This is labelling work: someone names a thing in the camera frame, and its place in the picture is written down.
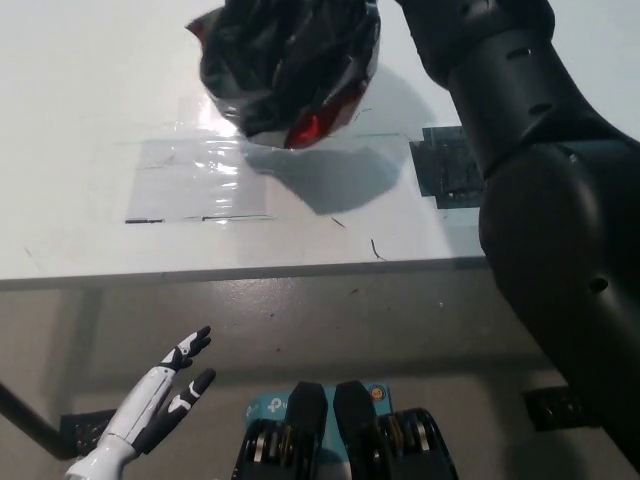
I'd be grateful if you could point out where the teal router box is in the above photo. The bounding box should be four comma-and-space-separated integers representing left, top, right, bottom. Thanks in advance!
244, 383, 394, 480

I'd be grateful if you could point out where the black tape patch on table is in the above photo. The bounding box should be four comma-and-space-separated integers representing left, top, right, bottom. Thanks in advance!
408, 125, 486, 211

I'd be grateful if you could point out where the clear tape patch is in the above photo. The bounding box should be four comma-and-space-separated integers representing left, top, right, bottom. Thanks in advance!
123, 137, 276, 225

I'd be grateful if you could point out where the black table leg bar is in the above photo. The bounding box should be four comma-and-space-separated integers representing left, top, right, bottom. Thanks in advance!
0, 382, 69, 461

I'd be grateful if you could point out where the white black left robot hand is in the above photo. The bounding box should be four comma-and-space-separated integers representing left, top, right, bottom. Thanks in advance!
102, 325, 217, 456

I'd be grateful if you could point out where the black grey plastic shopping bag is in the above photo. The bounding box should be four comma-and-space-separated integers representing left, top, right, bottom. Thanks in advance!
184, 0, 384, 150

